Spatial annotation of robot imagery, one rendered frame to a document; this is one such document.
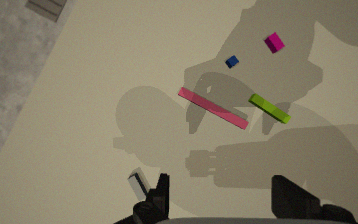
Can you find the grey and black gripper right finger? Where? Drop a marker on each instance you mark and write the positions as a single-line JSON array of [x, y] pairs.
[[290, 201]]

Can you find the small magenta block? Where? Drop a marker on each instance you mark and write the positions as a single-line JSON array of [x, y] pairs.
[[274, 43]]

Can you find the small blue cube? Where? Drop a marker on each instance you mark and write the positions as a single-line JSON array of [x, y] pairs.
[[231, 61]]

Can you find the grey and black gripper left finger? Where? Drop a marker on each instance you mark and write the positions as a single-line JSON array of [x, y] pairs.
[[146, 212]]

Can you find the grey rectangular block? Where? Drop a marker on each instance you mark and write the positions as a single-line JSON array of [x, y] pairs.
[[137, 186]]

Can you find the pink rod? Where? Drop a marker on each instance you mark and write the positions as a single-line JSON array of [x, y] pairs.
[[211, 107]]

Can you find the lime green rod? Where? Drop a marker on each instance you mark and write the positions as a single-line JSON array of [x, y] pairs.
[[269, 108]]

